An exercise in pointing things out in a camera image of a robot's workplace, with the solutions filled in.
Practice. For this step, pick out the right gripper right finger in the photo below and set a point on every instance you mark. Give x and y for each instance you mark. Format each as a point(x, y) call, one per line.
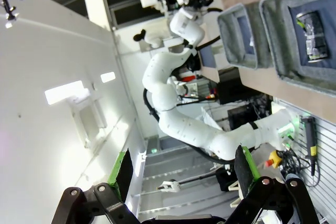
point(265, 197)

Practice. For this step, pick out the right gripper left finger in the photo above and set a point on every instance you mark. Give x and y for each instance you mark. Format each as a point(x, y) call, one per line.
point(78, 205)

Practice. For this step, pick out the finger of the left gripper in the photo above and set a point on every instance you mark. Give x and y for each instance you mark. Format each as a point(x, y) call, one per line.
point(208, 1)

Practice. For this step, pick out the crushed black drink can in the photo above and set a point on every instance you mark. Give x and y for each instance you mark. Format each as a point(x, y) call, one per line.
point(315, 37)

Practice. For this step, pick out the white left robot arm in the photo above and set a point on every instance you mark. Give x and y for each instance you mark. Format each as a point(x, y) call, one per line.
point(183, 129)

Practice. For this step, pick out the grey fabric basket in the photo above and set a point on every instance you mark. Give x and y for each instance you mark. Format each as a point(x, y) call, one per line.
point(231, 32)
point(275, 24)

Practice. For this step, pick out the yellow emergency stop button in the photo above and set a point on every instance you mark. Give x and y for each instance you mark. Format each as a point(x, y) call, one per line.
point(274, 157)

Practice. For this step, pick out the dark computer monitor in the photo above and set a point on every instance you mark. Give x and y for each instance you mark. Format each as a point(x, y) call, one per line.
point(207, 56)

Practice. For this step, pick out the background person hair bun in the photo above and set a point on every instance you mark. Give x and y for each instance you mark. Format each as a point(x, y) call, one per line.
point(155, 37)

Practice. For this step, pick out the black handheld enabling device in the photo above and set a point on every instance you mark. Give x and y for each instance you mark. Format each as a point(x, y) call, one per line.
point(311, 140)

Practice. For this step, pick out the black computer case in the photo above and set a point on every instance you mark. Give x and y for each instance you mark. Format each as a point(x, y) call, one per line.
point(231, 87)

